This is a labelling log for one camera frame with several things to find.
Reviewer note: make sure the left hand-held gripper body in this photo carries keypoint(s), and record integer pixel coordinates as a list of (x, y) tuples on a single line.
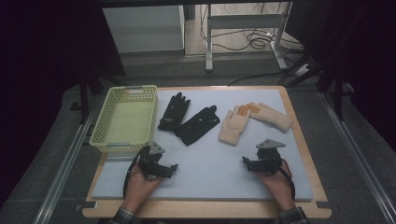
[(148, 161)]

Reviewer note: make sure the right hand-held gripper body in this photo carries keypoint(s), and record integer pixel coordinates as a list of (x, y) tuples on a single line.
[(271, 158)]

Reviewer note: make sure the cream knit glove orange fingertips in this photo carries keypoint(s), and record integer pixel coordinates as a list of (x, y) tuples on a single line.
[(233, 126), (274, 116)]

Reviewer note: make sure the pale green plastic basket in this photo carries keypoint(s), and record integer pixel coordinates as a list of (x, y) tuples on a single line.
[(130, 119)]

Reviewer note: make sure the black glove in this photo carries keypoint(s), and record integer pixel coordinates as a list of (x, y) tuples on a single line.
[(174, 112), (197, 126)]

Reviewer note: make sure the person's left hand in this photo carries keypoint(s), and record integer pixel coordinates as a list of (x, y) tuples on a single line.
[(138, 189)]

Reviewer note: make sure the person's right hand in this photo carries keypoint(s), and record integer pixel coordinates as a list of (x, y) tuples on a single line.
[(280, 189)]

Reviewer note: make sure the light blue foam mat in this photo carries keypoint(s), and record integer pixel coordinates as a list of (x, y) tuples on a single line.
[(202, 158)]

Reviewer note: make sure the black metal stand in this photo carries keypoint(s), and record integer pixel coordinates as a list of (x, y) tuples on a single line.
[(338, 99), (83, 99)]

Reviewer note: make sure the white power strip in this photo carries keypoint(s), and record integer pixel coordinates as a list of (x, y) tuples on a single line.
[(302, 70)]

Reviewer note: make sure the white cabinet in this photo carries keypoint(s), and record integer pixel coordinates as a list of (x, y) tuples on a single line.
[(143, 31)]

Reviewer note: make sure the dark curtain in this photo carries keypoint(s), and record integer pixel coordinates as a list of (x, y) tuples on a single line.
[(37, 62), (373, 46)]

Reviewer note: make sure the aluminium rail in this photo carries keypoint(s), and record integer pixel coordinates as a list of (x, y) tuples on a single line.
[(358, 158), (59, 183)]

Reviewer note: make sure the white metal desk frame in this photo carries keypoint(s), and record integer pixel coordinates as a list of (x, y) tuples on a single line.
[(246, 21)]

